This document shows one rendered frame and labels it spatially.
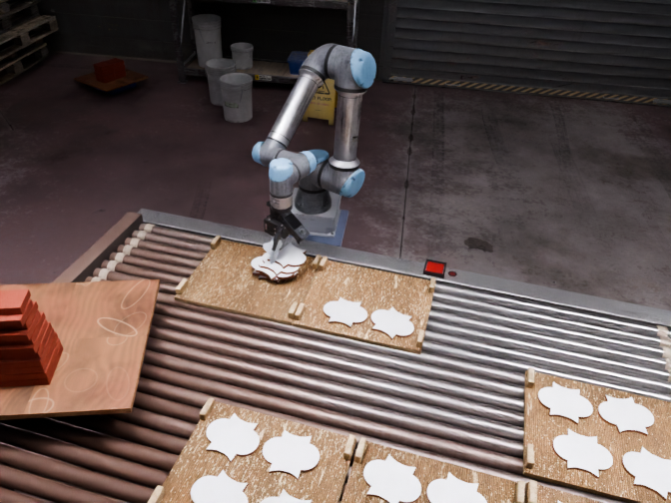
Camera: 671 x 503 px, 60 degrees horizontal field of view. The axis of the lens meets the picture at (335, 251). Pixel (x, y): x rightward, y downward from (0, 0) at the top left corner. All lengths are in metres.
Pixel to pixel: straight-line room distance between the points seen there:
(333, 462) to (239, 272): 0.81
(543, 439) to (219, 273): 1.15
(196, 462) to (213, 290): 0.65
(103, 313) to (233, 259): 0.53
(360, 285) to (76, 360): 0.91
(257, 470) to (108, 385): 0.44
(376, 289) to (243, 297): 0.45
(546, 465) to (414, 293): 0.70
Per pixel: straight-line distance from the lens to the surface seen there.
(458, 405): 1.70
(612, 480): 1.67
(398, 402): 1.67
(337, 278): 2.01
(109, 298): 1.86
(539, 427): 1.70
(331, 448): 1.55
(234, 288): 1.98
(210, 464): 1.54
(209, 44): 6.33
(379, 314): 1.87
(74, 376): 1.66
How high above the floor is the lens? 2.21
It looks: 36 degrees down
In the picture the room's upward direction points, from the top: 3 degrees clockwise
